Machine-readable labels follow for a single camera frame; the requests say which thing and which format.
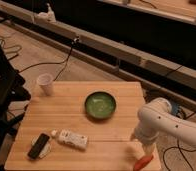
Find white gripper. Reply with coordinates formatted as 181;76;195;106
130;133;155;156

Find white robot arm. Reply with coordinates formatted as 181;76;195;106
131;98;196;149

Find green ceramic bowl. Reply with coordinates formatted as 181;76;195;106
84;91;117;120

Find blue power box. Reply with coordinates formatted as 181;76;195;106
170;101;180;116

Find black smartphone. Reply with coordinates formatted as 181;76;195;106
28;133;50;159

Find black chair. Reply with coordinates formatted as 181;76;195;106
0;45;31;148

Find black cables near box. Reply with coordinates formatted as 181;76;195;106
160;106;196;171

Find long metal rail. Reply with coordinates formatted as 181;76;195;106
0;0;196;91

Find black cable on floor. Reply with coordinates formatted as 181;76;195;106
18;36;81;82

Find white object on rail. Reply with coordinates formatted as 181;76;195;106
36;3;56;22

